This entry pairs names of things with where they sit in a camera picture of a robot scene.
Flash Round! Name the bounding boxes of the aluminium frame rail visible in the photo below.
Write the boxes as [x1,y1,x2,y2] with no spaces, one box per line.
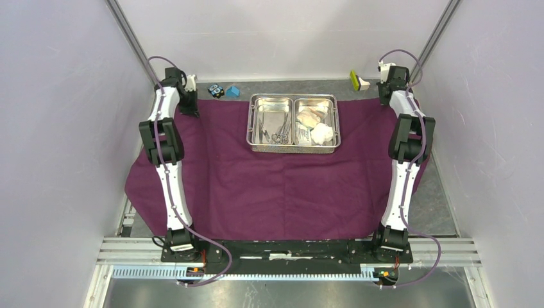
[84,237,494,307]

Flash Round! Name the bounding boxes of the blue small block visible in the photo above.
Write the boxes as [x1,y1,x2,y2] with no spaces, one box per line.
[225,85,241,98]

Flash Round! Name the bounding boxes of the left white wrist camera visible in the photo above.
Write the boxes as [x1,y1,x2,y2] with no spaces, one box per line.
[184,74,198,92]

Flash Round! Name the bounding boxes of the steel forceps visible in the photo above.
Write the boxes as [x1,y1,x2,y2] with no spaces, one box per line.
[257,119,271,144]

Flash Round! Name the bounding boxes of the beige gauze roll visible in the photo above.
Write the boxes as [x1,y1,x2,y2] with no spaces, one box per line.
[296,107,328,129]

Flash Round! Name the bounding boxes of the metal instrument tray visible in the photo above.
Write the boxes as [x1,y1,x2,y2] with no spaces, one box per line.
[246,94,341,154]

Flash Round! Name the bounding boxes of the steel surgical scissors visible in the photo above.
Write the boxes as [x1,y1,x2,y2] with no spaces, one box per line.
[271,113,292,144]

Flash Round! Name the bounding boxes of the white sterile packet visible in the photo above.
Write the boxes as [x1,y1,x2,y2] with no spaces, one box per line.
[294,122,312,146]

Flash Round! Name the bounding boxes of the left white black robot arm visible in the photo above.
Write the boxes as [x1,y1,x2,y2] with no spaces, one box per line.
[139,67,201,262]

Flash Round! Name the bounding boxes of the yellow green white object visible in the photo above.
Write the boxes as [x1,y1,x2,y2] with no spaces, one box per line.
[349,70,371,92]

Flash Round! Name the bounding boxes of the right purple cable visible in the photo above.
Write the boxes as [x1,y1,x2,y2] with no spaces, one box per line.
[373,49,443,290]

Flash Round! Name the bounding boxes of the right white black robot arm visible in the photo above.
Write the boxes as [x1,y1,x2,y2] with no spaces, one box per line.
[370,62,436,262]

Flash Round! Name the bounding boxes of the purple cable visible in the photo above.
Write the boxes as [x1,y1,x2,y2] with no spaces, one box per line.
[147,56,234,288]
[373,49,443,290]

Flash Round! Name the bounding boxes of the purple cloth wrap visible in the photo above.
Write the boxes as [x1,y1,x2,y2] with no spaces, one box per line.
[124,98,430,241]

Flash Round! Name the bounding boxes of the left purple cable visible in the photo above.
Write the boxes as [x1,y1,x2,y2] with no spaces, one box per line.
[147,56,234,288]

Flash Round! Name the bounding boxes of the white crumpled gauze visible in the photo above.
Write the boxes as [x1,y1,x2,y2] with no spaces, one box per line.
[310,123,334,145]

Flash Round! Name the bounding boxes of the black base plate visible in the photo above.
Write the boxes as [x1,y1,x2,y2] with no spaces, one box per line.
[160,239,414,275]

